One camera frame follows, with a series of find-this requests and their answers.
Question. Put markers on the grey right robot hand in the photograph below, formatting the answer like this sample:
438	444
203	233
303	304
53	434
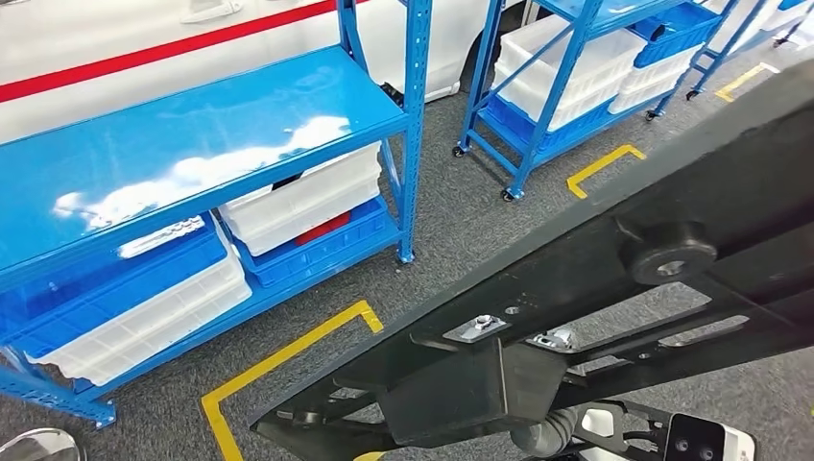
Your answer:
552	338

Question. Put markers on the black plastic mounting plate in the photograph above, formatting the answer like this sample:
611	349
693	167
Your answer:
731	159

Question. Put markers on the blue wheeled shelf rack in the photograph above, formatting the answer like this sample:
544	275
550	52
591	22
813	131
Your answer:
712	54
541	127

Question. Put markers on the blue steel shelf rack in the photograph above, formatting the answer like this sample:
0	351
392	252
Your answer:
191	127

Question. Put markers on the blue plastic crate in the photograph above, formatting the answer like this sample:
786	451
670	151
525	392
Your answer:
95	286
674	44
318	261
499	121

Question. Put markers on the red plastic item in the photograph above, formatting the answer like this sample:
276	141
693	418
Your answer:
324	229

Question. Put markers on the white plastic crate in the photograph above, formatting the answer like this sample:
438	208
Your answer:
604	57
159	331
299	197
648	83
773	16

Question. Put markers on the black ribbed rubber block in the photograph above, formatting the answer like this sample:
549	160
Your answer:
392	94

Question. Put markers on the red barrier belt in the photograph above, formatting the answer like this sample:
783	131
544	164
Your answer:
127	60

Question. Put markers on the white car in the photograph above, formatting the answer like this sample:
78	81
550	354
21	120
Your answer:
95	38

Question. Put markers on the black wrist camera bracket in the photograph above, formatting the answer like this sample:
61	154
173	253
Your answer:
642	423

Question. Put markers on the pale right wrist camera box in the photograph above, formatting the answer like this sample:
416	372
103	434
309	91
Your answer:
699	442

